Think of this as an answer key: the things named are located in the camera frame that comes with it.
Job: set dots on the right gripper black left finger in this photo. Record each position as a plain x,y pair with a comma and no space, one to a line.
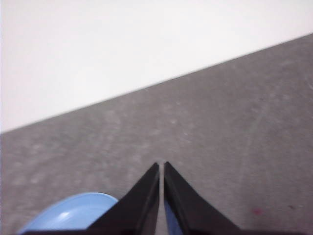
137,210

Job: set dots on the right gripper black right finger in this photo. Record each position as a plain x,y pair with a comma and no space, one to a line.
193,210

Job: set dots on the blue plate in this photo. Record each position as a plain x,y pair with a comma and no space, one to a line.
71,213

